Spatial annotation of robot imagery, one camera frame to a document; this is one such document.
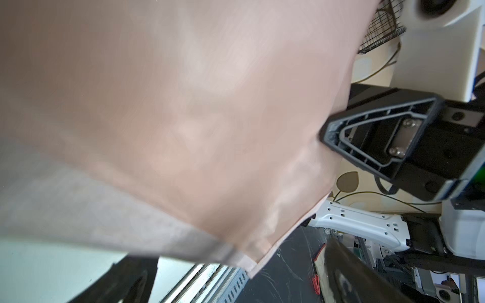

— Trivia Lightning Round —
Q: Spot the right wire basket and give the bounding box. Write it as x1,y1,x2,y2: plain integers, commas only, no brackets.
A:
358,0,406,54

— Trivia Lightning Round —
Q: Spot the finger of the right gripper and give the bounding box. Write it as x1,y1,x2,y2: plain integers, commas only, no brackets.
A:
319,88,445,182

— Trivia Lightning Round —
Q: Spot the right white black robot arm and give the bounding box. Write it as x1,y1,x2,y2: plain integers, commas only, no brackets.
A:
308,1,484,302

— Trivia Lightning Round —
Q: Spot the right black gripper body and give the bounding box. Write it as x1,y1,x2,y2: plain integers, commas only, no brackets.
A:
348,83,485,213

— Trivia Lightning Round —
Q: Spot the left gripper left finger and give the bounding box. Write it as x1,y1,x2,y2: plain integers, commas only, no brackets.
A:
71,255,159,302

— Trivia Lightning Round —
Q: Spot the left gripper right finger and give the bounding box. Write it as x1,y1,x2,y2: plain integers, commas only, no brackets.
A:
325,238,411,303

